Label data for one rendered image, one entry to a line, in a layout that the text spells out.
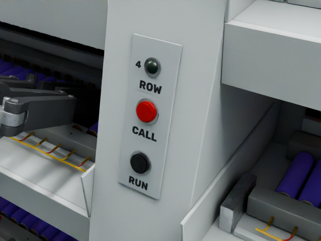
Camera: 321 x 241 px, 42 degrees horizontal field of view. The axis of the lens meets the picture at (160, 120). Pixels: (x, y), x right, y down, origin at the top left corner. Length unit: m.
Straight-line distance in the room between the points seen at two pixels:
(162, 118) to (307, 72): 0.11
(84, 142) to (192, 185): 0.16
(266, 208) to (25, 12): 0.27
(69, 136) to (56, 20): 0.13
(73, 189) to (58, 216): 0.03
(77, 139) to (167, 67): 0.18
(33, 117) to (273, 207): 0.21
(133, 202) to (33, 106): 0.11
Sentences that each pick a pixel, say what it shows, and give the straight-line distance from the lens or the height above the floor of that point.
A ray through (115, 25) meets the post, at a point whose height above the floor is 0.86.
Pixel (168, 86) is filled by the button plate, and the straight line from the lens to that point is 0.30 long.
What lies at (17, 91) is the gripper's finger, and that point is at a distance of 0.37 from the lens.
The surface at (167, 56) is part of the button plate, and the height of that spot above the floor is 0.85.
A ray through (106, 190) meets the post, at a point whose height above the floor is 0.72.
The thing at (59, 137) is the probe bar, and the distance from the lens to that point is 0.46.
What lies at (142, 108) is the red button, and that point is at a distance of 0.31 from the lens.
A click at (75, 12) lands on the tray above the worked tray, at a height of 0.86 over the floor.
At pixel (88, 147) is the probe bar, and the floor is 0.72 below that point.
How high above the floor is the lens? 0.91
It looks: 21 degrees down
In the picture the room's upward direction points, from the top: 8 degrees clockwise
